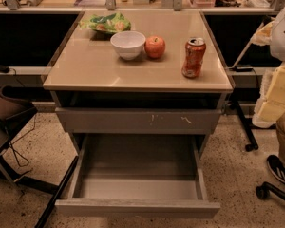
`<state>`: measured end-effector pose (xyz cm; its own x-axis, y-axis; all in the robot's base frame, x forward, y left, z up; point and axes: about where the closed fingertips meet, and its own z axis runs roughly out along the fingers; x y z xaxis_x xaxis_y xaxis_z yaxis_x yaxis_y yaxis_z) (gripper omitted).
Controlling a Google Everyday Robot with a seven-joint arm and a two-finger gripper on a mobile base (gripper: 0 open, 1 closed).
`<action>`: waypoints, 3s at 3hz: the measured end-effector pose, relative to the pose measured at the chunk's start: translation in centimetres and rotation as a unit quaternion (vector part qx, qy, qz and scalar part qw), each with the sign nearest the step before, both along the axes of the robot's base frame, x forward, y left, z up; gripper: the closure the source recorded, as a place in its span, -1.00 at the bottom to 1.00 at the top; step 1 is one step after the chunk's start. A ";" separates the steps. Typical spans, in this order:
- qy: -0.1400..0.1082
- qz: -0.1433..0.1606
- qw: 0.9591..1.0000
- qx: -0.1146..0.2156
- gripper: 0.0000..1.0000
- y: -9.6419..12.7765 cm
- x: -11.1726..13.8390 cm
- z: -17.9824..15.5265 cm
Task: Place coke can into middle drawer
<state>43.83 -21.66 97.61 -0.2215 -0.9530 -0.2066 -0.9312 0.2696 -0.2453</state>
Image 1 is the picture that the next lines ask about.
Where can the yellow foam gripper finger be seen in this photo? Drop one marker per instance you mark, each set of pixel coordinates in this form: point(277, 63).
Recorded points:
point(271, 104)
point(263, 35)

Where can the red coke can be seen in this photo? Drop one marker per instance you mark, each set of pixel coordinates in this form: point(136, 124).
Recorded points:
point(195, 48)

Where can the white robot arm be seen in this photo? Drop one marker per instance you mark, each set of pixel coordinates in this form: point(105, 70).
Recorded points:
point(277, 50)

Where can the open grey middle drawer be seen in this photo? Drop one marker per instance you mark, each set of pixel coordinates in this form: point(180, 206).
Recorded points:
point(138, 176)

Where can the grey drawer cabinet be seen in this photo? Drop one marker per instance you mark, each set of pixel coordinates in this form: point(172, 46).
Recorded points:
point(96, 91)

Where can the white leaning stick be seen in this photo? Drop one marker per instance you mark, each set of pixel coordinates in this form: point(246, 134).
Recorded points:
point(233, 67)

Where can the black power adapter right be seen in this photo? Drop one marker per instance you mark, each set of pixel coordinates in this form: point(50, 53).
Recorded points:
point(243, 68)

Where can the black power adapter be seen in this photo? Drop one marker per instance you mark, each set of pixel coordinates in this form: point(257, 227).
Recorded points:
point(243, 68)
point(4, 69)

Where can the black striped sneaker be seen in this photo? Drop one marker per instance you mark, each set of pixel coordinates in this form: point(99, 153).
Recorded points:
point(276, 168)

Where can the red apple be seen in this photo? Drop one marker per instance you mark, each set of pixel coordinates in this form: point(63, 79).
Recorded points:
point(154, 47)

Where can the white bowl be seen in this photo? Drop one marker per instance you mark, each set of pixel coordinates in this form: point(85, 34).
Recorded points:
point(128, 44)

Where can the green chip bag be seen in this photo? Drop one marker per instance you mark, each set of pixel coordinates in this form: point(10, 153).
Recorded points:
point(110, 24)

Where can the black pole on floor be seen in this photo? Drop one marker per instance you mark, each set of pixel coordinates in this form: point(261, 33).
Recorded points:
point(57, 193)

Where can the black power adapter left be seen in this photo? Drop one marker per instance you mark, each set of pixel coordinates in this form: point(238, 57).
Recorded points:
point(4, 69)

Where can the brown office chair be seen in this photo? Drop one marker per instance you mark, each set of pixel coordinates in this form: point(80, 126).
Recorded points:
point(15, 113)

